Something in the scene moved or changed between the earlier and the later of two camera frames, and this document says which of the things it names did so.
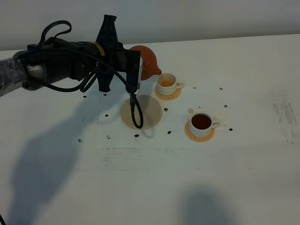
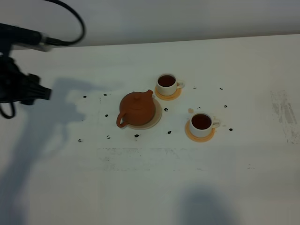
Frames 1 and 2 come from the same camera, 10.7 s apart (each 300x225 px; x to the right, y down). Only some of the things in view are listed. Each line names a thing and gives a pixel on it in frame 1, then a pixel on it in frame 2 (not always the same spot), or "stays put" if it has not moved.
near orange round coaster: [196, 138] stays put
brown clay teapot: [150, 67] to [136, 108]
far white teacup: [167, 84] stays put
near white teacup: [201, 124] stays put
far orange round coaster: [174, 96] stays put
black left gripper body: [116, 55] to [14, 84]
